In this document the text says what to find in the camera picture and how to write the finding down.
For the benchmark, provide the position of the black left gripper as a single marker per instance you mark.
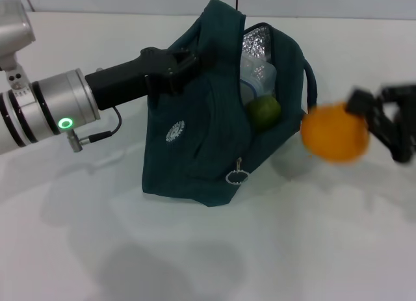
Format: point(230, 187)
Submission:
point(126, 80)

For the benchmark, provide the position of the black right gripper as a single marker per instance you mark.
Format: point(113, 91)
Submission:
point(404, 119)

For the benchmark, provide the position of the orange pear-shaped fruit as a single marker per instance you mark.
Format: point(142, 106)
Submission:
point(336, 133)

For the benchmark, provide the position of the clear plastic blue-rimmed food container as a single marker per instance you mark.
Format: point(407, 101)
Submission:
point(258, 78)

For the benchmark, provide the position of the dark teal fabric lunch bag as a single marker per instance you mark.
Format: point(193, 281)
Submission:
point(195, 151)

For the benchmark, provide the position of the green cucumber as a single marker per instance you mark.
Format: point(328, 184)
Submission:
point(265, 114)

